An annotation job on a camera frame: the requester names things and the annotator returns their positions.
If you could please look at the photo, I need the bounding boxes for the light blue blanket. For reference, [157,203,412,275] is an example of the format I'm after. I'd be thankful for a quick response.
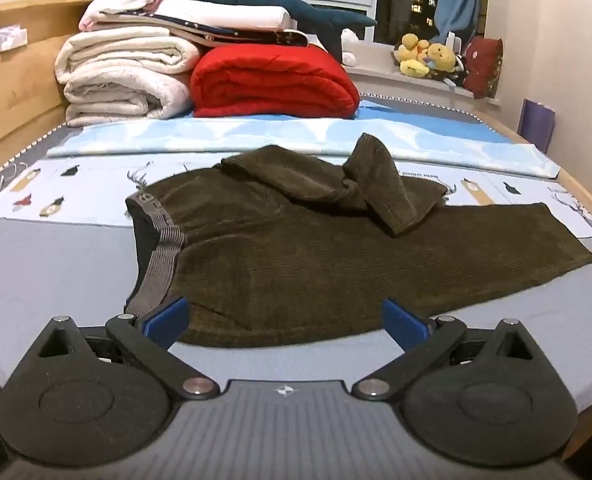
[46,97,559,178]

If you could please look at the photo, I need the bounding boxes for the grey mattress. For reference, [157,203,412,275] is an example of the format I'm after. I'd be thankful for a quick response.
[0,95,592,411]

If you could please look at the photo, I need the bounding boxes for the yellow plush bear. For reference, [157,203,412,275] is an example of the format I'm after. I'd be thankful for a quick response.
[393,34,431,79]
[425,42,458,75]

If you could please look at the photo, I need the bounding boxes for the red cushion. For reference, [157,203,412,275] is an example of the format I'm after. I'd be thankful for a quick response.
[463,36,504,100]

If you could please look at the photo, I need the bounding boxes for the folded white blanket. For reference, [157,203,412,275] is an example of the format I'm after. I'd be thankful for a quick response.
[148,0,294,31]

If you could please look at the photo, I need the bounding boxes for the folded red blanket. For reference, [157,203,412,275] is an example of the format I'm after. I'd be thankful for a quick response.
[191,44,361,121]

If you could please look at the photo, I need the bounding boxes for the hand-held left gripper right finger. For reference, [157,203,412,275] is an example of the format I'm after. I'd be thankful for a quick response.
[351,299,547,402]

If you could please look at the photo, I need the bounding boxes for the folded white quilt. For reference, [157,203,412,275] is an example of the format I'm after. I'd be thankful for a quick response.
[54,26,201,128]

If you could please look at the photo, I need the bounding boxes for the deer printed bed sheet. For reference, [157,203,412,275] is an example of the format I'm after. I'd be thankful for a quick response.
[0,152,592,238]

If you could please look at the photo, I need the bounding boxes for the dark trimmed folded mat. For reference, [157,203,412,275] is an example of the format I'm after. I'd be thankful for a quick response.
[126,12,309,48]

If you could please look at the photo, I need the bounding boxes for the white tissue pack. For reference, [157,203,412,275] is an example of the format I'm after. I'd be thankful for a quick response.
[0,24,29,56]

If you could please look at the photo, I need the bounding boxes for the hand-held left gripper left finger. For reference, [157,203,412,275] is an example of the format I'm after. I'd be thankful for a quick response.
[30,296,221,402]

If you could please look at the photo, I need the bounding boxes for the purple bag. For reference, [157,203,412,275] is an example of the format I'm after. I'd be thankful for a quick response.
[518,99,557,153]

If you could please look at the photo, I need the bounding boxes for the olive corduroy pants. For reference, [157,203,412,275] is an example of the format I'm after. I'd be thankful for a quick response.
[124,132,592,350]

